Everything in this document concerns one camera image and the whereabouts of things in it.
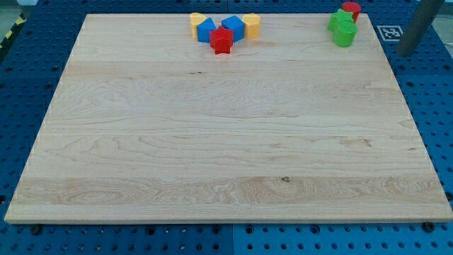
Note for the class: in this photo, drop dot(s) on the red star block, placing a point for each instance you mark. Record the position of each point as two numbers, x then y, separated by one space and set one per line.
221 40

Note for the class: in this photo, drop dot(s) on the green star block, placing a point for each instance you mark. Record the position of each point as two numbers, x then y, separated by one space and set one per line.
339 16

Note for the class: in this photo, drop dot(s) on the large wooden board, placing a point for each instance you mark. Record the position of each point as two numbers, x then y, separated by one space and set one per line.
148 125

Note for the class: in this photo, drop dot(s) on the blue triangle block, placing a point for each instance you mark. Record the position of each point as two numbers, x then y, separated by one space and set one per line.
204 29

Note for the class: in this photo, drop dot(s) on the blue pentagon block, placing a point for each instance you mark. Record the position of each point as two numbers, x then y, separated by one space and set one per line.
235 24

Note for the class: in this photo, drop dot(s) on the yellow hexagon block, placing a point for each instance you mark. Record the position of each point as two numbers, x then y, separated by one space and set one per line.
251 25

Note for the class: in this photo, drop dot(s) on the yellow heart block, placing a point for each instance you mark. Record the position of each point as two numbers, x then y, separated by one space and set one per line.
195 20

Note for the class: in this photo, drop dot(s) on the green cylinder block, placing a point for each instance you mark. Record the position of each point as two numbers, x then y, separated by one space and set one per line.
344 33

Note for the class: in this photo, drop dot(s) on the red cylinder block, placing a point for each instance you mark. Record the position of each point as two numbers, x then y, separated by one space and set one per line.
353 7

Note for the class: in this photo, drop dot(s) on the white fiducial marker tag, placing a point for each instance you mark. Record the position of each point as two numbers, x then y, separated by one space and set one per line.
390 33

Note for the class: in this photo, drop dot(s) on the yellow black hazard tape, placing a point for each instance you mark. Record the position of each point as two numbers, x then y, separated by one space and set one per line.
12 34

